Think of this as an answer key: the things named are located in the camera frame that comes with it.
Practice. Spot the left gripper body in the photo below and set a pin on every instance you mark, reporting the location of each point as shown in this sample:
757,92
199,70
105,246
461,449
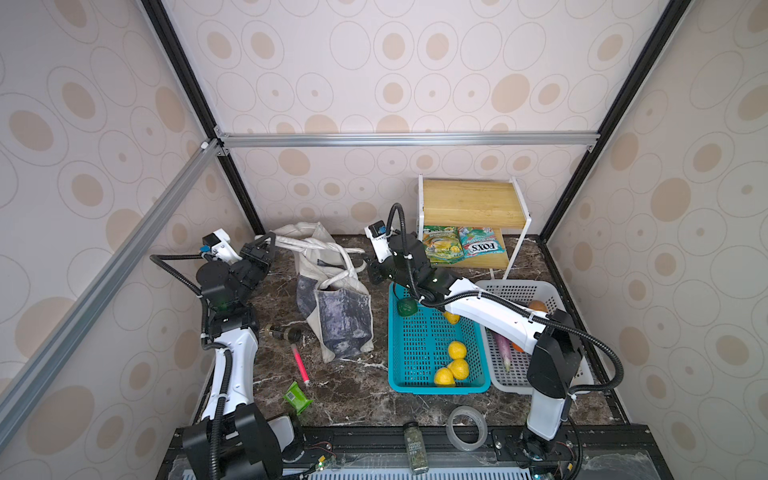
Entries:
250,268

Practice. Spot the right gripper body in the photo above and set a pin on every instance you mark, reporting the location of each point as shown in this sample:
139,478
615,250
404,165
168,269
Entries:
381,270

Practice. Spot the white canvas grocery bag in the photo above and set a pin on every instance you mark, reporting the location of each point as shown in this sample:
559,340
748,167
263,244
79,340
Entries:
334,302

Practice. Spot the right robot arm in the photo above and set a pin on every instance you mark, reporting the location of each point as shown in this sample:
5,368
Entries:
524,328

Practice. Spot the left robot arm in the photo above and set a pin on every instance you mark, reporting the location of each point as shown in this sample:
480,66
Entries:
232,439

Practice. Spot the green lemon candy bag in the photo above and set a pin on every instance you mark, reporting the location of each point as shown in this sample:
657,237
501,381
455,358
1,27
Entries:
442,244

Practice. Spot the teal Fox's candy bag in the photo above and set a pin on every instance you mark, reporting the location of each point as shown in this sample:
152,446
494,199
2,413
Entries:
479,241

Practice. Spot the green toy pepper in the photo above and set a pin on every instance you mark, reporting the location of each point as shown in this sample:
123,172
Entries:
407,307

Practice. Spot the yellow toy lemon upper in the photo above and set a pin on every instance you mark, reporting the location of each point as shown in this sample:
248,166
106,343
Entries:
451,318

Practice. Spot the teal plastic basket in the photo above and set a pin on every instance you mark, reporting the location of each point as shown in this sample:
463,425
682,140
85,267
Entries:
418,347

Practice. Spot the yellow lemon middle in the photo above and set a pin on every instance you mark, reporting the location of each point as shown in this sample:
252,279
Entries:
457,350

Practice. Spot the pink marker pen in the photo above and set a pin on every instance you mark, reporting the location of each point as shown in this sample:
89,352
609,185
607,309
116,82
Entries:
300,364

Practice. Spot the yellow lemon right lower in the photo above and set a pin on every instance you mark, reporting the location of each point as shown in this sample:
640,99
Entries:
460,369

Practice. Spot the yellow lemon bottom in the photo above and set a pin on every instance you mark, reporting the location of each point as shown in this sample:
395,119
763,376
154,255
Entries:
444,377

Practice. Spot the green small packet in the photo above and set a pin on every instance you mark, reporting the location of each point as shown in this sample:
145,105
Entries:
297,399

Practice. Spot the toy potato brown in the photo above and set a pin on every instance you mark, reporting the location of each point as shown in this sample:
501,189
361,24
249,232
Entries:
538,306

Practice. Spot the white plastic basket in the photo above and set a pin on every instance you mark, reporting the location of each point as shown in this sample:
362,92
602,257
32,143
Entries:
510,378

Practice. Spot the clear tape roll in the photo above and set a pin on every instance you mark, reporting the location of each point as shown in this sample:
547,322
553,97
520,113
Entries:
466,429

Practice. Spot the spice jar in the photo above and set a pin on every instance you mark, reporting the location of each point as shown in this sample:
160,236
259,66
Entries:
415,448

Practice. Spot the white wire shelf rack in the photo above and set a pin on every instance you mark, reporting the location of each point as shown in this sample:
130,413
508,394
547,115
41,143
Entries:
476,203

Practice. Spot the aluminium frame bar back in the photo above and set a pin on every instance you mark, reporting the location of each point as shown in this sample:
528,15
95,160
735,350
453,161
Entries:
410,139

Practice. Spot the aluminium frame bar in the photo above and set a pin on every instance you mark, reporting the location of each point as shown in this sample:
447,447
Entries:
410,139
41,370

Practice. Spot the aluminium frame bar left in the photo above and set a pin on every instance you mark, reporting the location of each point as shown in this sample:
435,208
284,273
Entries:
41,370

